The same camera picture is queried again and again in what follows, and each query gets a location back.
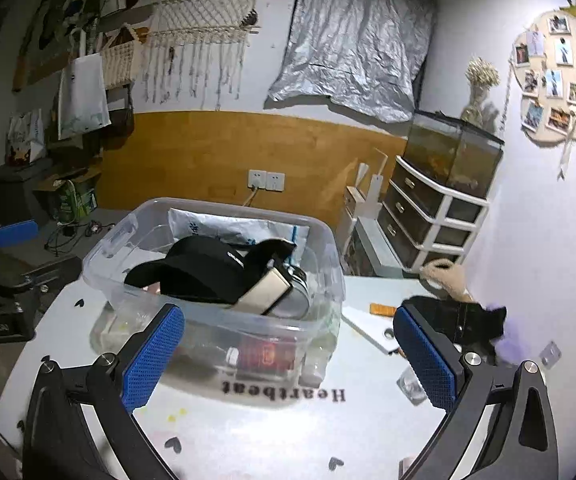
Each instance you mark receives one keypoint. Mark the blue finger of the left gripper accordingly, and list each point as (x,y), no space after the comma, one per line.
(18,233)

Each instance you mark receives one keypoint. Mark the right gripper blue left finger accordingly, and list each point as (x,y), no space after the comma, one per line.
(57,443)

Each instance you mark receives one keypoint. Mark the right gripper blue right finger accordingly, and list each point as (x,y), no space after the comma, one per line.
(464,381)

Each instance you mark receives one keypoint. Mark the black visor cap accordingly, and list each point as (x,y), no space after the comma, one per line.
(198,269)

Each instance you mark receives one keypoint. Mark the green box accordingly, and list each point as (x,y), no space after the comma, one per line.
(73,201)

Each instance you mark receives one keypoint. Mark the white paper bag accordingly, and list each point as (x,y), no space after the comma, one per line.
(82,101)

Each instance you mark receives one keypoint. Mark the black glove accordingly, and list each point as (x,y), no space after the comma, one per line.
(462,322)

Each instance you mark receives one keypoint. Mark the beige plush toy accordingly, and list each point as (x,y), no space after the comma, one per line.
(449,276)

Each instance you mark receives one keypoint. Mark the red passport booklet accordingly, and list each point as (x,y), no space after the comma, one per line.
(266,356)

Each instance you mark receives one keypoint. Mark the white padded envelope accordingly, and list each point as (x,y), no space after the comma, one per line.
(234,230)

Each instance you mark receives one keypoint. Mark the clear plastic storage bin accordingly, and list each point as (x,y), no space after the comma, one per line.
(260,290)

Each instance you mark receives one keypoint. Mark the white drawer cabinet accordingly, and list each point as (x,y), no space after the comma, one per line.
(424,221)

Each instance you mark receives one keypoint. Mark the glass fish tank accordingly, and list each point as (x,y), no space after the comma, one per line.
(453,153)

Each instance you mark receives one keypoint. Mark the dried flower bouquet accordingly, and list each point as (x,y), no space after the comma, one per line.
(482,76)

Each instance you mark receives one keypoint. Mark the silver foil sheet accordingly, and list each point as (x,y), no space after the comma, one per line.
(363,55)

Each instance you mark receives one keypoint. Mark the photo collage board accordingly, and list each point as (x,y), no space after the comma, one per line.
(543,63)

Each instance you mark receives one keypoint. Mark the wall power socket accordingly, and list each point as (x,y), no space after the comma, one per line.
(266,180)

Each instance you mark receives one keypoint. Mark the macrame wall hanging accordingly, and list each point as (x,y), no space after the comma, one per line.
(195,45)

